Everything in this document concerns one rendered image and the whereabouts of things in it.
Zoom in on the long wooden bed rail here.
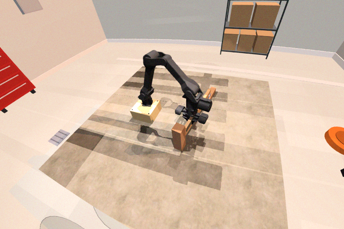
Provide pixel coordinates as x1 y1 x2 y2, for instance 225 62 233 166
185 89 211 135

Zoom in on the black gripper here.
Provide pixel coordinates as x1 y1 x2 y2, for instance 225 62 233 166
175 105 208 124

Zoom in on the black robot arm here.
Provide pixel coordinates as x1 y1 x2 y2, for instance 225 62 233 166
138 50 212 112

